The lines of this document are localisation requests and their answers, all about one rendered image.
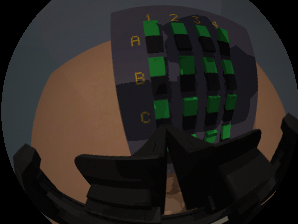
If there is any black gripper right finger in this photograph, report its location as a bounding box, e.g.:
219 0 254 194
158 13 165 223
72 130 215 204
165 124 262 210

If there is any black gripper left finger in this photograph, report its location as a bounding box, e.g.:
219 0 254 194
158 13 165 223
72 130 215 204
74 124 168 214

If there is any dark grey switch panel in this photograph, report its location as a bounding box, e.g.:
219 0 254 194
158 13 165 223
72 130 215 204
110 4 258 156

